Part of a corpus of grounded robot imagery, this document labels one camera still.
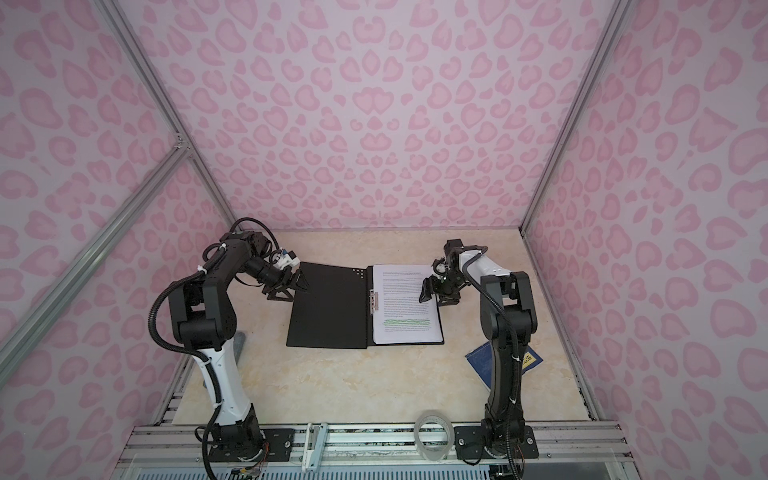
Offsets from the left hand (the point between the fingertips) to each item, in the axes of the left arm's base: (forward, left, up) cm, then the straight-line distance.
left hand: (302, 290), depth 91 cm
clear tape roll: (-41, -35, -9) cm, 55 cm away
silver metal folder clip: (+1, -21, -8) cm, 23 cm away
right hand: (0, -40, -8) cm, 41 cm away
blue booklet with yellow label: (-19, -53, -9) cm, 57 cm away
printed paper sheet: (-6, -30, -8) cm, 31 cm away
